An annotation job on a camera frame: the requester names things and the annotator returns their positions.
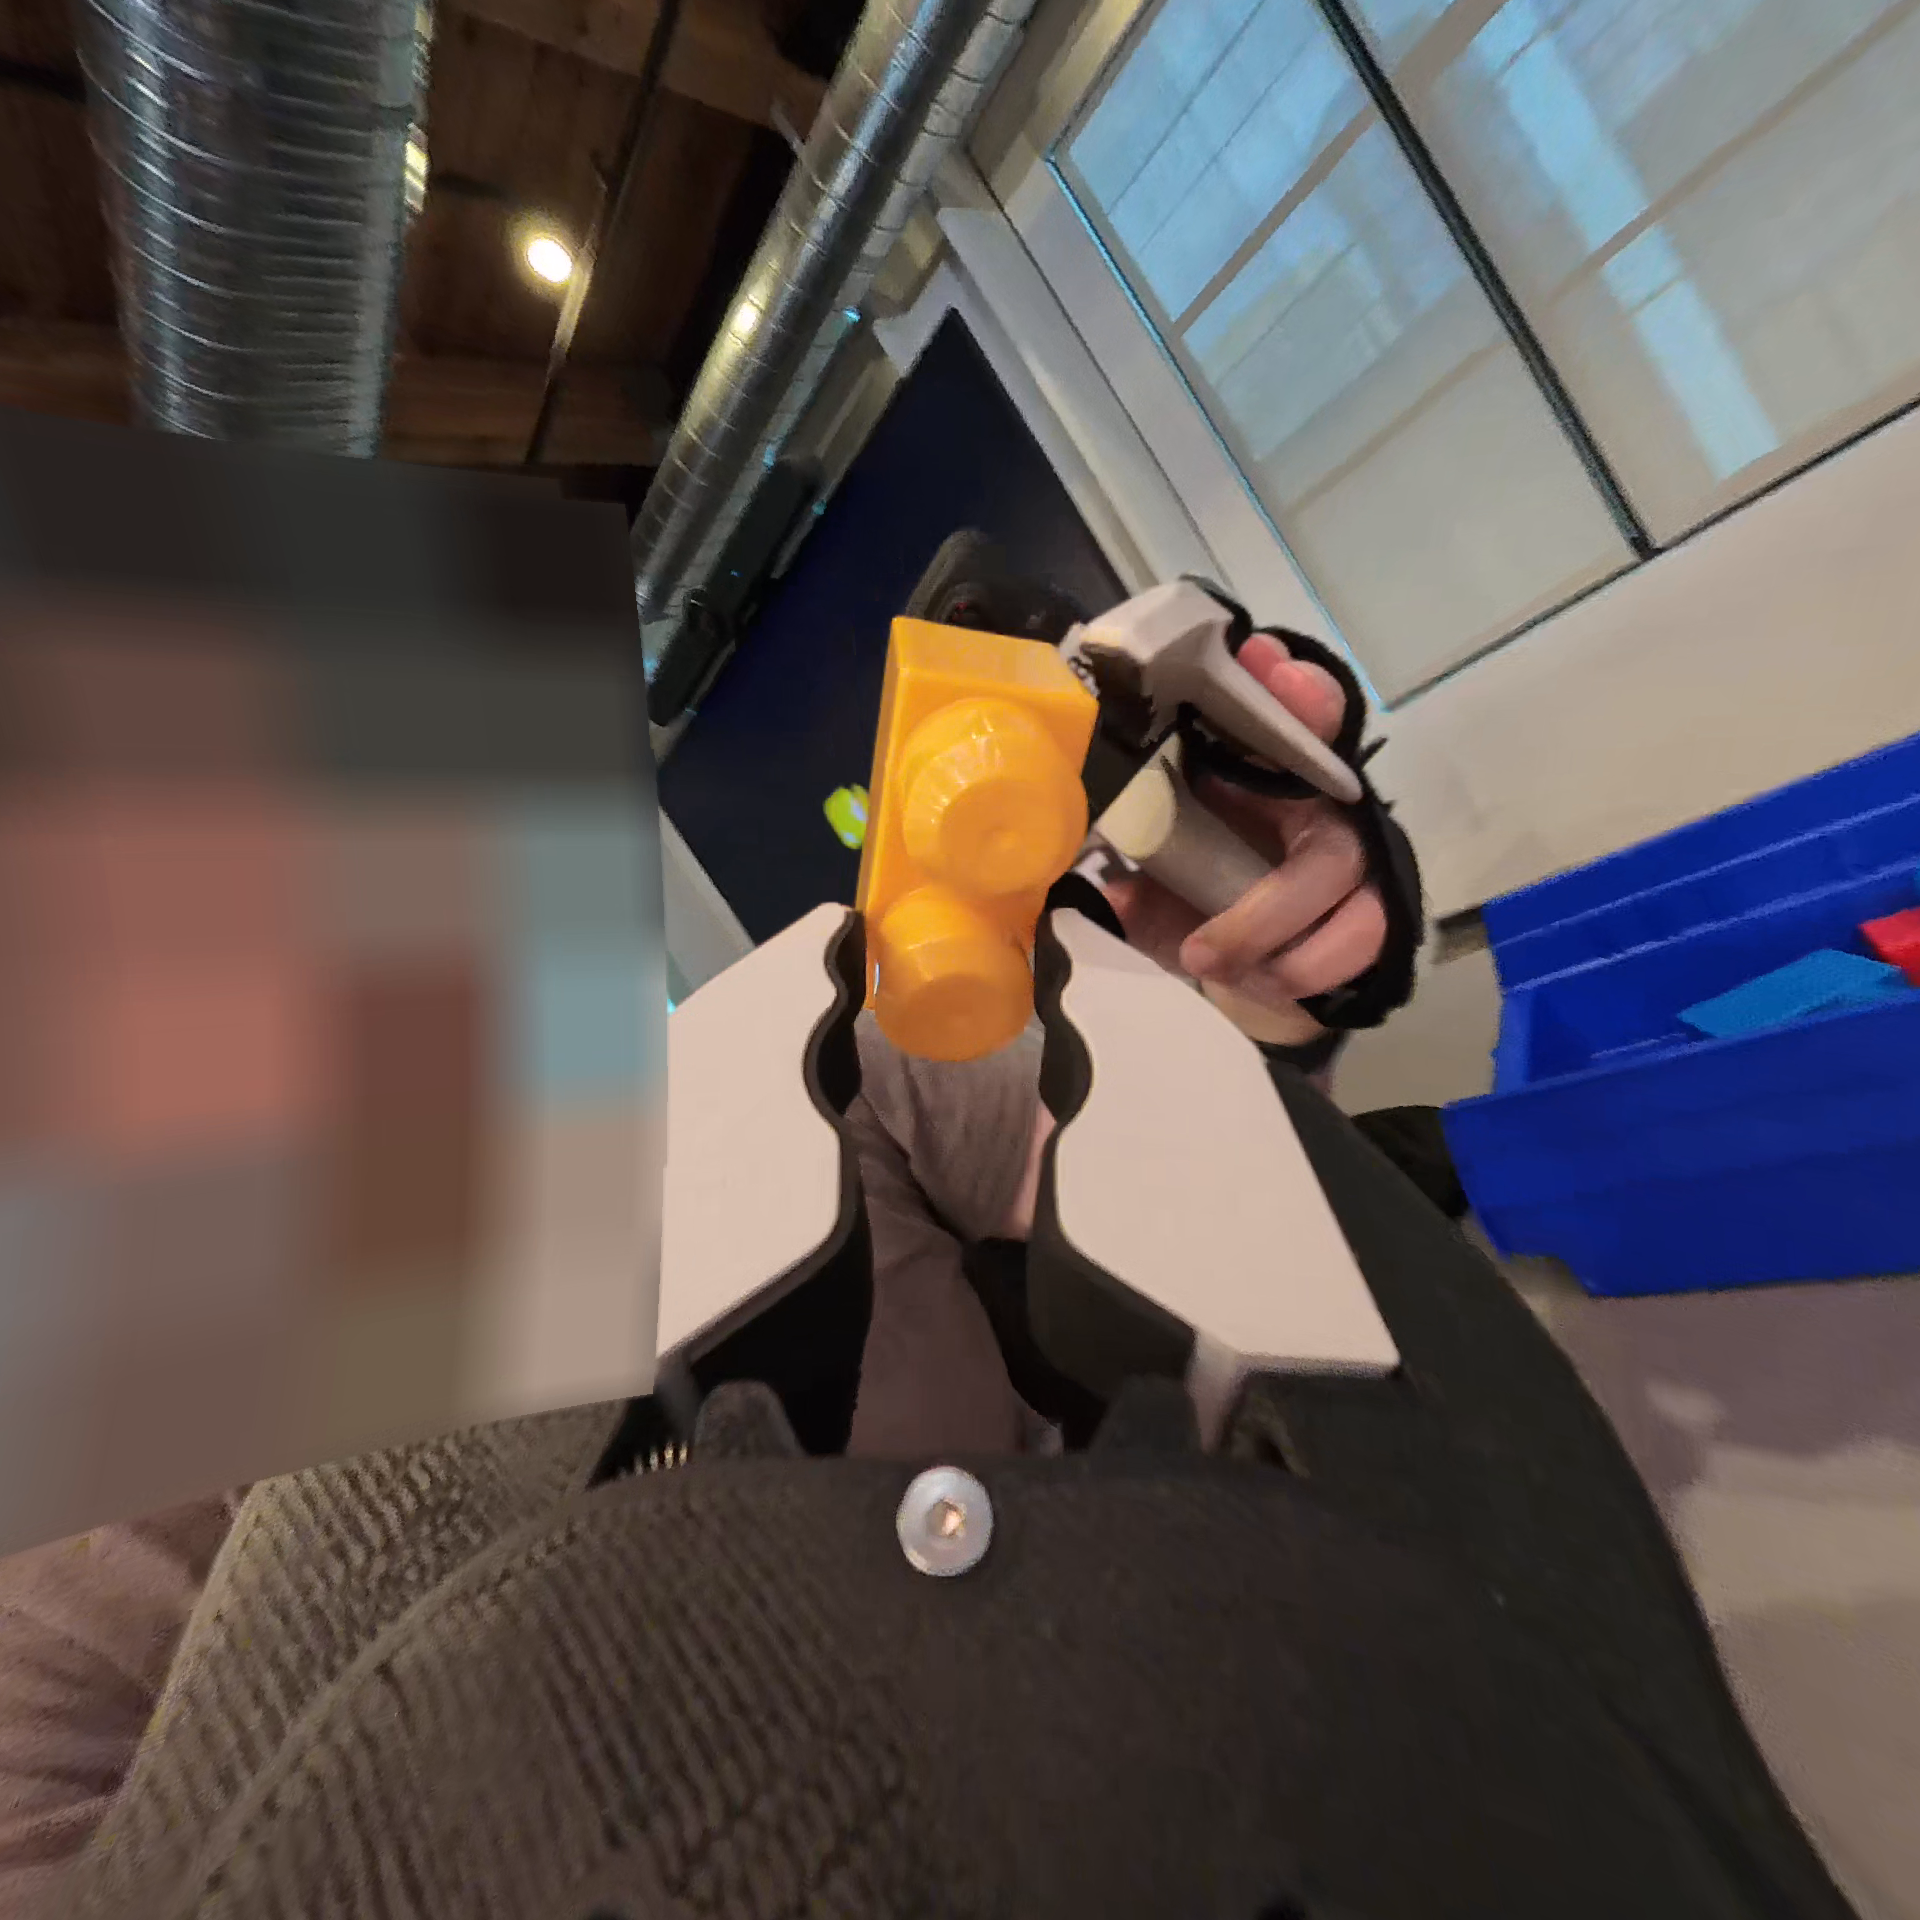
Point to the person's left hand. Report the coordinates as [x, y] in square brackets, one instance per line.
[1319, 915]

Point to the large dark display screen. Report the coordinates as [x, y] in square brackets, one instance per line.
[960, 450]

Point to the large paned window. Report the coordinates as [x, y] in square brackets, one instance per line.
[1500, 301]

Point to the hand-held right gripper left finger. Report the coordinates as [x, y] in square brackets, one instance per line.
[750, 1171]

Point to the blue plastic bin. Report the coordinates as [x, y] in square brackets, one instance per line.
[1652, 1171]

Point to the yellow two-stud toy block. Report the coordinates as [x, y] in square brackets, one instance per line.
[974, 809]

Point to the silver ventilation duct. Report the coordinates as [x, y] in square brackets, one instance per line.
[255, 225]
[809, 301]

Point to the round ceiling light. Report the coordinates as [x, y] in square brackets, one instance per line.
[548, 258]

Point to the pile of loose coloured blocks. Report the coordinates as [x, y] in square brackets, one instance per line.
[1785, 991]

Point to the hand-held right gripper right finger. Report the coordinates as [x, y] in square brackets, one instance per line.
[1215, 1201]

